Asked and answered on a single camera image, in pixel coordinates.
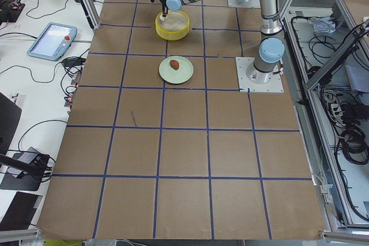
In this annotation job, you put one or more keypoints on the yellow-rimmed bamboo steamer basket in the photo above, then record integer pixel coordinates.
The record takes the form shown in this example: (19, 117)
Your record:
(173, 27)

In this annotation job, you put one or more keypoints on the brown bun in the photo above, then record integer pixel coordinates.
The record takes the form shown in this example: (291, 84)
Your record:
(174, 64)

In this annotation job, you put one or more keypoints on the light green plate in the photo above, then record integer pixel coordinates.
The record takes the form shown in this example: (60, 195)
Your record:
(172, 76)

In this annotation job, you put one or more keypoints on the teach pendant tablet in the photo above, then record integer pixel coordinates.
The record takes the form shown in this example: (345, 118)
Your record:
(53, 42)

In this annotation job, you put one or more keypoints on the black laptop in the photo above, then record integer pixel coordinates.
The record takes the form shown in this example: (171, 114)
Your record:
(10, 116)

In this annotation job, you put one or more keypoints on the black monitor stand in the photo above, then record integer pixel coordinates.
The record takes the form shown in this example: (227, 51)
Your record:
(26, 170)

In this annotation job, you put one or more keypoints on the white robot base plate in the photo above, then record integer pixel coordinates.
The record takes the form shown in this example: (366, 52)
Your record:
(252, 81)

